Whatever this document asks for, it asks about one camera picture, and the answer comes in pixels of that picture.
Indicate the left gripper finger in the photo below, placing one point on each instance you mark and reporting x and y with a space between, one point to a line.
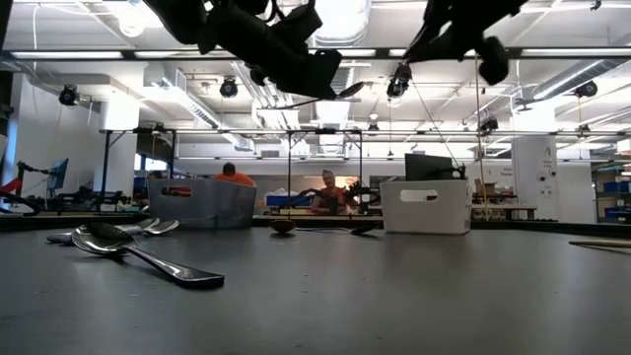
303 84
328 84

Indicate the black background robot arm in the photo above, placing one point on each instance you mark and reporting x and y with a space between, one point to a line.
362 190
315 193

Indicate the red background robot arm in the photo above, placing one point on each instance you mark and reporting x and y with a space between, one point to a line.
12 186

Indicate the person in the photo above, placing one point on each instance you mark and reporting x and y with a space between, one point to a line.
332 194
236 178

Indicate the blue storage bin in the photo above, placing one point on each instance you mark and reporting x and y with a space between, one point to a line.
283 200

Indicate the black monitor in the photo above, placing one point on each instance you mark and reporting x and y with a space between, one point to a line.
429 167

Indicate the gray translucent bin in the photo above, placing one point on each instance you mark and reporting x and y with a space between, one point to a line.
222 207

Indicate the black spoon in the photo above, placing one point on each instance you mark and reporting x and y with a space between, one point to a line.
366 229

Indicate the white plastic bin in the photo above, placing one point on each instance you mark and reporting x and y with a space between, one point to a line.
424 217

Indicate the wooden background bench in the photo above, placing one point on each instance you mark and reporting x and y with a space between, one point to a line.
503 209

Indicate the black table mat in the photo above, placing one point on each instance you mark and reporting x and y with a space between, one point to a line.
315 315

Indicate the blue-lit monitor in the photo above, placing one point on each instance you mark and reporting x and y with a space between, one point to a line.
59 173

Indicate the large silver spoon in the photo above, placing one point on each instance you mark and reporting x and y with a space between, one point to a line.
101 240

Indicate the black ceiling camera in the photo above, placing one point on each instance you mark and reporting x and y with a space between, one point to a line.
488 124
400 81

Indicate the black background workstation frame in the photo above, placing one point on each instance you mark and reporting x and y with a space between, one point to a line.
289 167

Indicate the overhead frame light bar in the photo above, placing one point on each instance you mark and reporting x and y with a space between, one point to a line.
69 54

